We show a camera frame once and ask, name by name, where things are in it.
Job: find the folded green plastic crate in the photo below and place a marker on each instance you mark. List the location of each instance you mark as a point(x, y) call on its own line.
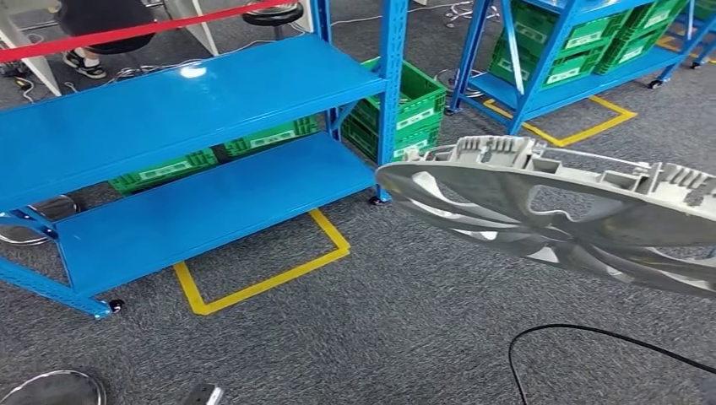
point(268, 138)
point(168, 170)

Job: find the grey plastic wheel cover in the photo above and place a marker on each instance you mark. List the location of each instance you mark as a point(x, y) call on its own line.
point(475, 184)

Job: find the chrome round stanchion base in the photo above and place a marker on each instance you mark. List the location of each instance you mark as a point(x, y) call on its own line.
point(439, 78)
point(56, 208)

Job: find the chrome barrier stanchion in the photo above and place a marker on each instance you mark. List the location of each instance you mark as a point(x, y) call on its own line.
point(50, 391)

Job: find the seated person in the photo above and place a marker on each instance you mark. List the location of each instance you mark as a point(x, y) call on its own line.
point(106, 22)

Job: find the chrome stool base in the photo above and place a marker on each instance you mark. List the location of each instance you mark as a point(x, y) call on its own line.
point(131, 71)
point(454, 8)

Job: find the blue metal shelf rack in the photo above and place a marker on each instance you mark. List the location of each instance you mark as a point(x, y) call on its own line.
point(168, 106)
point(570, 89)

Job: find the white desk panel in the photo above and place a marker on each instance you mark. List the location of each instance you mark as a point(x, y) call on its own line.
point(28, 50)
point(305, 14)
point(193, 22)

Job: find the black round stool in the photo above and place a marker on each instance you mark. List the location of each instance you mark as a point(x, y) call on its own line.
point(274, 14)

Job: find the red barrier belt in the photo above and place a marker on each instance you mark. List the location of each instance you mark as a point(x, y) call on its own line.
point(112, 34)

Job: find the yellow floor tape outline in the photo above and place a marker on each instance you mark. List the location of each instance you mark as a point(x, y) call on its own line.
point(668, 43)

